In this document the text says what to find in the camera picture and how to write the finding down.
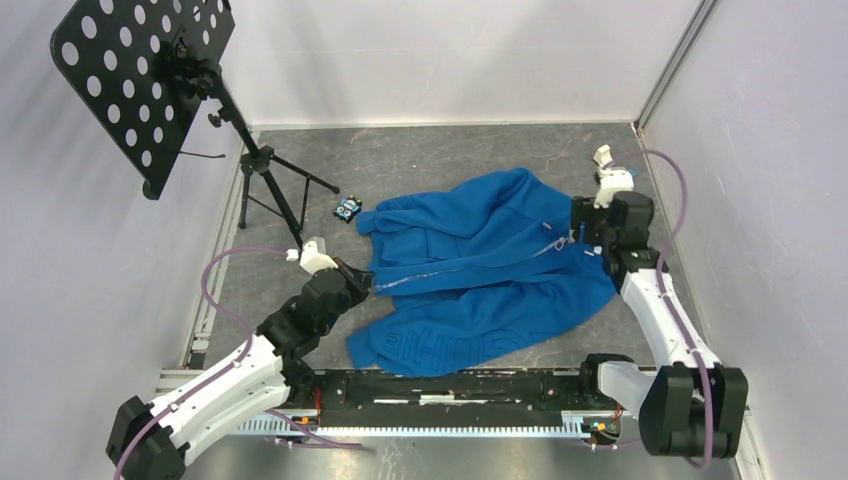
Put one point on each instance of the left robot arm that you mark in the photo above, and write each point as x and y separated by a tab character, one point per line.
161	438

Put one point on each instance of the blue zip-up jacket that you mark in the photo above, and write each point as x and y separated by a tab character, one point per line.
474	273

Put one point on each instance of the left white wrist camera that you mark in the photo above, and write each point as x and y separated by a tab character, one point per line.
312	256

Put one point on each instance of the white toothed cable tray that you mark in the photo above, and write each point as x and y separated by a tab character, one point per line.
566	426

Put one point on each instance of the small blue toy robot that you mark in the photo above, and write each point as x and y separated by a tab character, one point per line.
348	208

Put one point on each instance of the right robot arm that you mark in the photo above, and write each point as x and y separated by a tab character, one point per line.
694	405

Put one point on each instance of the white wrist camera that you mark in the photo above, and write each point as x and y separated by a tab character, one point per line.
312	256
610	182

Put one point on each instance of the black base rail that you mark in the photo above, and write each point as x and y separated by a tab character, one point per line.
476	397

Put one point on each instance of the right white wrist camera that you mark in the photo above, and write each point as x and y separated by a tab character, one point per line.
610	182

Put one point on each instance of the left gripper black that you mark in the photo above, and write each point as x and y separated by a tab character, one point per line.
358	280

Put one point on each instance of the white blue toy block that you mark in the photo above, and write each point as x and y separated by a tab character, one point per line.
603	157

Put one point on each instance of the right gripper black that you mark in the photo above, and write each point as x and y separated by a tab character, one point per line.
582	209

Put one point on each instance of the black perforated music stand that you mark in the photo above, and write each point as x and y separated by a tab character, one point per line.
144	68

